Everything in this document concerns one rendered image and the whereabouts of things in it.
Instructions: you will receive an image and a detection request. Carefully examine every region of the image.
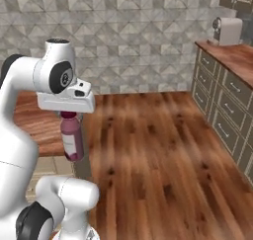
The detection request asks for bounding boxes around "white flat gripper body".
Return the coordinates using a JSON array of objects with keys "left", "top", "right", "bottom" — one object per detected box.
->
[{"left": 36, "top": 91, "right": 97, "bottom": 115}]

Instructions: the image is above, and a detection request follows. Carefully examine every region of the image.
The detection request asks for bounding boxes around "pink drink bottle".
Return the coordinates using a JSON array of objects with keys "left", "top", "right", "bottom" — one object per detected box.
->
[{"left": 59, "top": 111, "right": 85, "bottom": 163}]

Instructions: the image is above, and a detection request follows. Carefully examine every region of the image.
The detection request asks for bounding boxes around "grey base drawer cabinet run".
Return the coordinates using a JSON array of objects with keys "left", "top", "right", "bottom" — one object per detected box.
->
[{"left": 190, "top": 47, "right": 253, "bottom": 187}]

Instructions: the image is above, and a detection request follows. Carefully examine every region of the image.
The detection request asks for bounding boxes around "white coffee machine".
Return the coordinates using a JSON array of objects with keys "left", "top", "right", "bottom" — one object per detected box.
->
[{"left": 207, "top": 16, "right": 244, "bottom": 47}]

